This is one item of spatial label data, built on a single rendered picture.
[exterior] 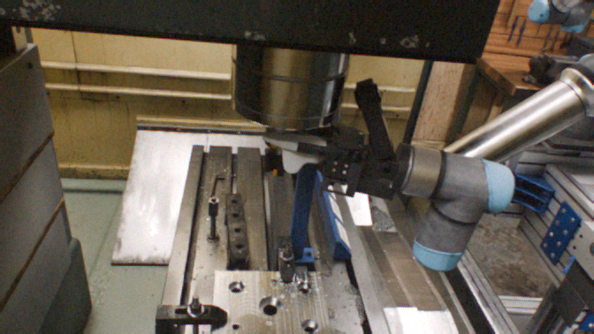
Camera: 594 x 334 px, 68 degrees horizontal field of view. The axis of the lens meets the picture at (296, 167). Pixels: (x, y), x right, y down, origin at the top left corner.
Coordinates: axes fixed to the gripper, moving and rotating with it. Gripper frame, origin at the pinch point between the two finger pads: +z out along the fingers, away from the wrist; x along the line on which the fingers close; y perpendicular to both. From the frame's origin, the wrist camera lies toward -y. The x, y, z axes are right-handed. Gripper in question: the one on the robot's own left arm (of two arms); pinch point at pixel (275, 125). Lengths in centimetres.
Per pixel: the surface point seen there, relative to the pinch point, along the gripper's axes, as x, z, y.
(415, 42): -9.2, -14.8, -18.1
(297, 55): -7.9, -2.2, -13.5
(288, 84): -8.0, -1.7, -9.8
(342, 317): 11, -21, 48
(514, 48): 284, -129, 37
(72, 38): 81, 84, 25
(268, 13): -13.3, 1.0, -18.7
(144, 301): 27, 33, 80
